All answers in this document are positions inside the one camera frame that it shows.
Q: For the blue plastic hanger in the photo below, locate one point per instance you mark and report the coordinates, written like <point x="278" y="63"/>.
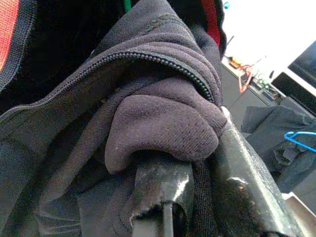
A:
<point x="300" y="140"/>

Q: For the black soundbar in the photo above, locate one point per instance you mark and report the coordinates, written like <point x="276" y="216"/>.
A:
<point x="293" y="89"/>

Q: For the dark navy shirt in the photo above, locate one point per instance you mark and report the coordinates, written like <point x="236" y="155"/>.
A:
<point x="111" y="98"/>

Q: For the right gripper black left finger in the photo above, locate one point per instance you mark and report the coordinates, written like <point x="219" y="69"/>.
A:
<point x="160" y="187"/>

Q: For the red plastic hanger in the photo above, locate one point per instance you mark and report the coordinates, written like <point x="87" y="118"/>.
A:
<point x="245" y="80"/>

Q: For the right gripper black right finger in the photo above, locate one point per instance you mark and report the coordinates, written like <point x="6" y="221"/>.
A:
<point x="247" y="185"/>

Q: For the black flat screen television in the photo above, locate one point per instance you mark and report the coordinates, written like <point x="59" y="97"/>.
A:
<point x="304" y="64"/>

